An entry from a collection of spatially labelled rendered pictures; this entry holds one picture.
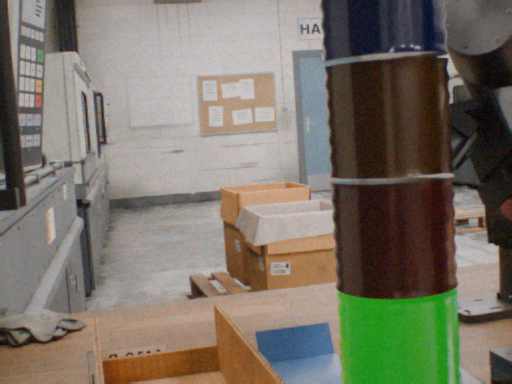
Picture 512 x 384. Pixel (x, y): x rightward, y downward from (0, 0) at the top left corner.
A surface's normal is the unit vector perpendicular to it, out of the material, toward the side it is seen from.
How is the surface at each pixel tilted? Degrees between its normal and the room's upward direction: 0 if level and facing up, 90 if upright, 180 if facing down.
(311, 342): 60
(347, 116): 76
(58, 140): 90
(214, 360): 90
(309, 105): 90
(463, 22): 69
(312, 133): 90
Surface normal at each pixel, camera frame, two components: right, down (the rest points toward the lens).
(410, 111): 0.15, -0.16
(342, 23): -0.73, 0.35
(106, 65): 0.18, 0.08
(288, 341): 0.16, -0.43
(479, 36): -0.41, -0.25
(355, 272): -0.76, -0.14
